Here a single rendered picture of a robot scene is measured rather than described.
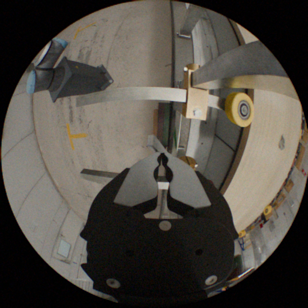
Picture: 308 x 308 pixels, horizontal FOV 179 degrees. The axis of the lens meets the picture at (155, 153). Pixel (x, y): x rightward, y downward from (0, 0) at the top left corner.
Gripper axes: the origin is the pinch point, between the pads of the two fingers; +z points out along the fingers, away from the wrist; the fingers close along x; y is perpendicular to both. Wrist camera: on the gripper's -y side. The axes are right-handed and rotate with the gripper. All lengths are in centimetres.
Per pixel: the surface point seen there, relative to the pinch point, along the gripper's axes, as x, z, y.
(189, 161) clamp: 8.3, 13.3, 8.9
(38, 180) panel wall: -258, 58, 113
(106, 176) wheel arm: -16.2, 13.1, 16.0
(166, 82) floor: 6, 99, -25
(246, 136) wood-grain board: 22.1, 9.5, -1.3
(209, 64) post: 6.1, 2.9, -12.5
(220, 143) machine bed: 27.8, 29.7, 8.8
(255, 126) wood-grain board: 24.4, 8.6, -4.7
